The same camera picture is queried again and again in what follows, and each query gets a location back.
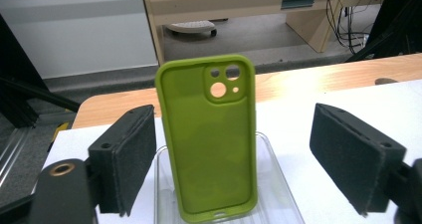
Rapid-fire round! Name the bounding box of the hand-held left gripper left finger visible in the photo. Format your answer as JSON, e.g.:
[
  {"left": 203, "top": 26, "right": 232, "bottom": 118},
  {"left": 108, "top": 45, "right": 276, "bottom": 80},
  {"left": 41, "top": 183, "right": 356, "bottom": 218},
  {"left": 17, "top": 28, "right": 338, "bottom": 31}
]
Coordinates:
[{"left": 88, "top": 104, "right": 158, "bottom": 218}]

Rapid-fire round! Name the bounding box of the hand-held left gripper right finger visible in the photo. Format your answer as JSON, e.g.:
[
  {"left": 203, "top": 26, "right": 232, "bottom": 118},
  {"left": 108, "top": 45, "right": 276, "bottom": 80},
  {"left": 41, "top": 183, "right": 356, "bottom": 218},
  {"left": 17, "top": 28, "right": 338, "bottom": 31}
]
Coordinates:
[{"left": 309, "top": 102, "right": 408, "bottom": 217}]

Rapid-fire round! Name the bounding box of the green phone case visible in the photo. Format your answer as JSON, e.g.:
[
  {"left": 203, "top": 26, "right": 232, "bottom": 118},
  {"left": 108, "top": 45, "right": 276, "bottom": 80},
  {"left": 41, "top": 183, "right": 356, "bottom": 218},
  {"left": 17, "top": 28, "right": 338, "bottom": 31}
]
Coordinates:
[{"left": 154, "top": 53, "right": 259, "bottom": 224}]

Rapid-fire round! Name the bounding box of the clear plastic tray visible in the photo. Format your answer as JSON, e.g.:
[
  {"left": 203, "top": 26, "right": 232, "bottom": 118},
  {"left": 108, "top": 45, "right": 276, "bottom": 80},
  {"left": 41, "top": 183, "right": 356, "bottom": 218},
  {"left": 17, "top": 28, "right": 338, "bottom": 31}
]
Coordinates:
[{"left": 153, "top": 130, "right": 306, "bottom": 224}]

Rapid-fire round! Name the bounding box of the yellow black tape piece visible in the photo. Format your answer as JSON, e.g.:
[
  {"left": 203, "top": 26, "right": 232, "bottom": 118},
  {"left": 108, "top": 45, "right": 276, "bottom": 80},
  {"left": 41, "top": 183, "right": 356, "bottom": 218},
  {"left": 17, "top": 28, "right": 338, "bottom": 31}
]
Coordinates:
[{"left": 47, "top": 121, "right": 70, "bottom": 152}]

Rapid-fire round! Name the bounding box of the white cabinet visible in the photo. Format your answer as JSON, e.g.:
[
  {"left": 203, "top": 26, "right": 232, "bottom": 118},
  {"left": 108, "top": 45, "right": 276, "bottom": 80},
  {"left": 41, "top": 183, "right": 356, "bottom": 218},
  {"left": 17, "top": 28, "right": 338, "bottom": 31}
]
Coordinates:
[{"left": 0, "top": 0, "right": 159, "bottom": 81}]

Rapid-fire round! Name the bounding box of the white wheeled base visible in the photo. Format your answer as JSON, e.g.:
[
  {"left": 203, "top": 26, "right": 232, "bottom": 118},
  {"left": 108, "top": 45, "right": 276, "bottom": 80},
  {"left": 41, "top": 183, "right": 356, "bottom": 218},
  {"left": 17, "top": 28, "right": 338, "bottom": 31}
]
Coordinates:
[{"left": 164, "top": 19, "right": 219, "bottom": 38}]

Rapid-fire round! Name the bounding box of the black curtain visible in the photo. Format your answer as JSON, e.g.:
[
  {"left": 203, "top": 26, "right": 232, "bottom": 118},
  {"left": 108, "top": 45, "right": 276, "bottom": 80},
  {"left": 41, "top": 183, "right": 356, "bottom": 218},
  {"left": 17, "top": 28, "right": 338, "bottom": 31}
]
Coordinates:
[
  {"left": 364, "top": 0, "right": 422, "bottom": 58},
  {"left": 0, "top": 13, "right": 49, "bottom": 93}
]

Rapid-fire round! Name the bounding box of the grey desk label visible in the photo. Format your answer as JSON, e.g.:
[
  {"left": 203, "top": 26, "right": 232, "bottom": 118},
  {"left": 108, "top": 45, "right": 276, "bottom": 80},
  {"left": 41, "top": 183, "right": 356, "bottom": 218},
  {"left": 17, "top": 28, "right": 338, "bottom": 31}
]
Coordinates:
[{"left": 280, "top": 0, "right": 317, "bottom": 11}]

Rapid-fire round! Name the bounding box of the light wooden desk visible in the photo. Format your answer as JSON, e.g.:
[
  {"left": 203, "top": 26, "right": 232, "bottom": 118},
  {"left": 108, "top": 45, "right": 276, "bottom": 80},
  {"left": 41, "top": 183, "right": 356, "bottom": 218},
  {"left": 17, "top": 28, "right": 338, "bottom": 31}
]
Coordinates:
[{"left": 139, "top": 0, "right": 383, "bottom": 67}]

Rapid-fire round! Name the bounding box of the black frame strut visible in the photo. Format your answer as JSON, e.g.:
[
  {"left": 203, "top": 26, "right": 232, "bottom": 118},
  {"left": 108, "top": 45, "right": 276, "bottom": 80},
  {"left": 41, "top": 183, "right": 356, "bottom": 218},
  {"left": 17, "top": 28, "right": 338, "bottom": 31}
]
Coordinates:
[
  {"left": 0, "top": 75, "right": 82, "bottom": 129},
  {"left": 344, "top": 0, "right": 422, "bottom": 64}
]

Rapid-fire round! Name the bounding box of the aluminium rail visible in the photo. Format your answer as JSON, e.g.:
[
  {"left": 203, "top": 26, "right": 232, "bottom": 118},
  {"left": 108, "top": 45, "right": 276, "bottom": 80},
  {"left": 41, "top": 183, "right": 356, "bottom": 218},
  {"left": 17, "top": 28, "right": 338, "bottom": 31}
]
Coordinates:
[{"left": 0, "top": 126, "right": 33, "bottom": 189}]

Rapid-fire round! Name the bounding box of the bundle of black cables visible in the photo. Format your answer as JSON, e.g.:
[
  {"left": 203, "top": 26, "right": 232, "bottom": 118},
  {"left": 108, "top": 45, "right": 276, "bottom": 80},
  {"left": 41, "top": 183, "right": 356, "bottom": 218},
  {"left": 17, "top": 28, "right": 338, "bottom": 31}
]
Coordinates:
[{"left": 325, "top": 0, "right": 372, "bottom": 50}]

